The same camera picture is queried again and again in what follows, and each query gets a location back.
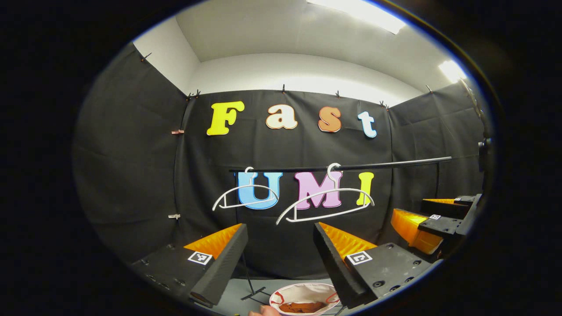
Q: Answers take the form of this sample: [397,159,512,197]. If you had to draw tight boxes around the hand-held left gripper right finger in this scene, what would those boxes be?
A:
[313,222,435,310]

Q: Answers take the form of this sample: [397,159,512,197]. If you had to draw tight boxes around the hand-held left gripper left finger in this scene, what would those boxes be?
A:
[131,223,249,309]

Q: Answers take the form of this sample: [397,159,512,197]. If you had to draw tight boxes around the orange corduroy jacket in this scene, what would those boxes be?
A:
[278,301,329,314]

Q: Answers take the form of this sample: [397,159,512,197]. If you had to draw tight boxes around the white plastic hanger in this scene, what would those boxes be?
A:
[276,163,376,226]
[212,167,280,212]

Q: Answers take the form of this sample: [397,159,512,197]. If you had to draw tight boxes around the black clothes rack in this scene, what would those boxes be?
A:
[228,156,454,302]

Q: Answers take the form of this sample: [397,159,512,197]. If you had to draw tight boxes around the black stand pole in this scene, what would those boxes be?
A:
[459,78,494,172]

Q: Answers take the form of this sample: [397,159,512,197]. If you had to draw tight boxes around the black backdrop cloth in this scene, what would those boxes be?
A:
[72,42,488,281]

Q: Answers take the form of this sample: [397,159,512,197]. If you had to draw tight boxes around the small ceiling light panel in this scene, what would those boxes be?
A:
[439,60,468,83]

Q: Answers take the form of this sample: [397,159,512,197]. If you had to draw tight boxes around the row of small black clips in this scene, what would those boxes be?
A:
[140,52,435,110]

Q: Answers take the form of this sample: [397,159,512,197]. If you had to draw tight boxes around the long ceiling light panel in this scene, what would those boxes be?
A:
[307,0,407,35]

